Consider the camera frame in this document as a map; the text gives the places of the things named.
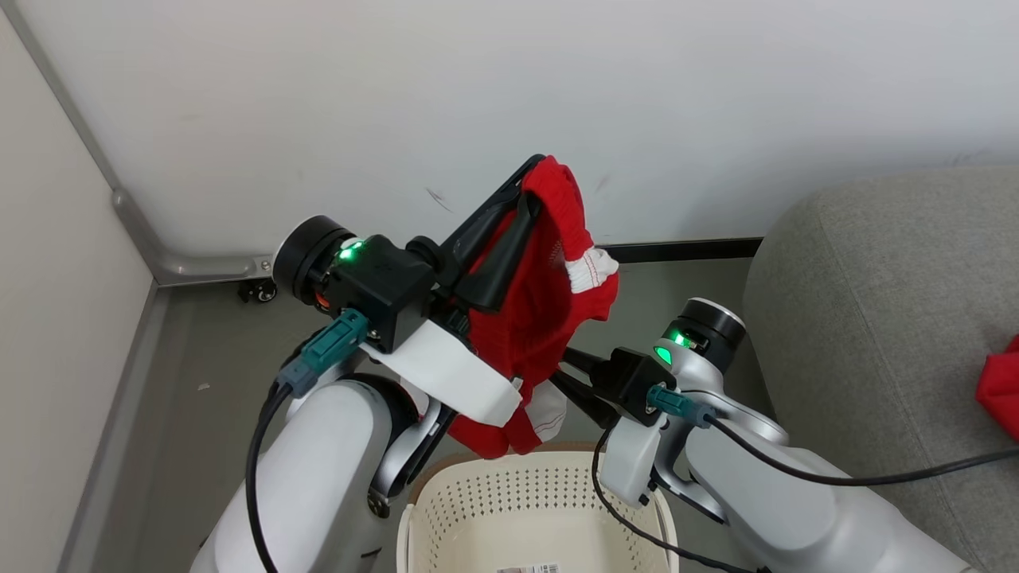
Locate red garment with white cuff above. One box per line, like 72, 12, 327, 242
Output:
975, 334, 1019, 442

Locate right arm teal plug cable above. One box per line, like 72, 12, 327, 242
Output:
646, 384, 1019, 486

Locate black baseboard strip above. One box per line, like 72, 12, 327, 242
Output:
593, 236, 765, 265

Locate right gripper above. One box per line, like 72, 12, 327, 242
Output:
548, 298, 747, 508

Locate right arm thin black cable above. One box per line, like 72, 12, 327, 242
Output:
591, 426, 769, 573

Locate grey fabric sofa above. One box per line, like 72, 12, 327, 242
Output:
740, 165, 1019, 573

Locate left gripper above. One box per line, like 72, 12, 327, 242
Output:
272, 154, 549, 428

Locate arm teal plug cable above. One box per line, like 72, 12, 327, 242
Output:
646, 384, 1019, 486
245, 309, 371, 573

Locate left arm teal plug cable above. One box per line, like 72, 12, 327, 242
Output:
245, 309, 371, 573

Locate cream perforated laundry basket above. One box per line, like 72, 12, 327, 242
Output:
396, 442, 680, 573

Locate red garment with white trim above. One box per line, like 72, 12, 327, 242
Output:
446, 155, 620, 460

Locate small black caster wheel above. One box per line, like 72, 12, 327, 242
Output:
237, 277, 279, 305

